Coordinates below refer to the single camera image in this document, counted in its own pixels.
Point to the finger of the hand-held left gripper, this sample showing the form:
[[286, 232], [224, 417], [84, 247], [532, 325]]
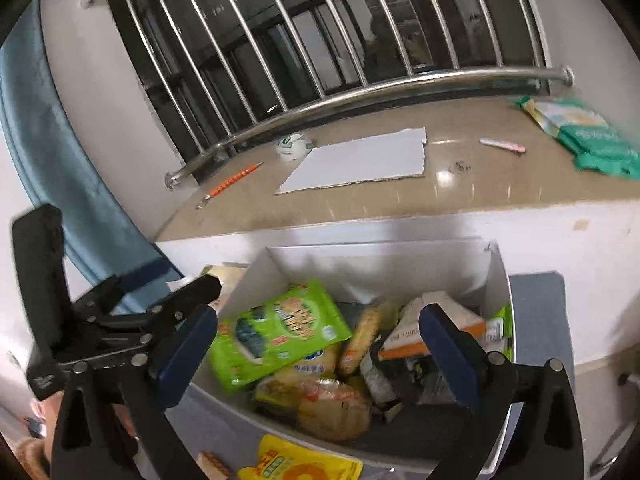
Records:
[[142, 275], [195, 292]]

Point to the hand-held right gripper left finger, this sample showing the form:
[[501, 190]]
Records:
[[190, 355]]

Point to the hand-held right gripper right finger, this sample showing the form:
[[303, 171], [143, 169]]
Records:
[[445, 355]]

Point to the white orange snack packet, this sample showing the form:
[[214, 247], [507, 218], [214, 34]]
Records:
[[405, 335]]

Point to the black snack packet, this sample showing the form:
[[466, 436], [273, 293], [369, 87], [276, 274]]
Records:
[[395, 375]]

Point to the bright green snack packet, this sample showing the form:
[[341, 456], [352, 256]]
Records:
[[502, 327]]

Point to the round cracker stack packet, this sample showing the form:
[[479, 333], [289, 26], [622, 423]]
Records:
[[360, 340]]

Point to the green seaweed snack packet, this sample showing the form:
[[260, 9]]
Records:
[[280, 330]]

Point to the white cardboard box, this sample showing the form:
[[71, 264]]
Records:
[[380, 265]]

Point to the yellow orange snack packet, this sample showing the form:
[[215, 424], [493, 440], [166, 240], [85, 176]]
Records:
[[300, 465]]

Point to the person's left forearm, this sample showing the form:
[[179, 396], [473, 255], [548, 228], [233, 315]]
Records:
[[32, 460]]

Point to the tissue pack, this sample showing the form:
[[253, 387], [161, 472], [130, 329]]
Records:
[[227, 280]]

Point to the orange utility knife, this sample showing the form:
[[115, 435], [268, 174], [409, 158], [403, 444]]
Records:
[[230, 184]]

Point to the striped wafer snack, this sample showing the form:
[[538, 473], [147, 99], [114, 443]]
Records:
[[215, 467]]

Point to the blue curtain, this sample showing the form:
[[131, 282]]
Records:
[[50, 135]]

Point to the stone windowsill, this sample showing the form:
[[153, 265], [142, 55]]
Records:
[[475, 185]]

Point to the tape roll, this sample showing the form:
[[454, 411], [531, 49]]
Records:
[[292, 146]]

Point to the small metal bits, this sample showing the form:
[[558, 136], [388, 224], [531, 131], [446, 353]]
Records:
[[460, 166]]

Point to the grey cardboard sheet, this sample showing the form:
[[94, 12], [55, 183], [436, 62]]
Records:
[[360, 165]]

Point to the small pink white stick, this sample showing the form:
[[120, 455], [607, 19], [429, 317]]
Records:
[[500, 144]]

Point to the green wipes packet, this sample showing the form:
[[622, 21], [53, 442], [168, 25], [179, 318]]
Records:
[[600, 150]]

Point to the pale wipes packet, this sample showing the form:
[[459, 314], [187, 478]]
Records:
[[570, 115]]

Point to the steel window guard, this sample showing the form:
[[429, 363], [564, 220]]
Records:
[[400, 83]]

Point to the dark window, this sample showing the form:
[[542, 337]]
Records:
[[385, 55]]

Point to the tape piece on wall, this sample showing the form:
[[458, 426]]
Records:
[[581, 224]]

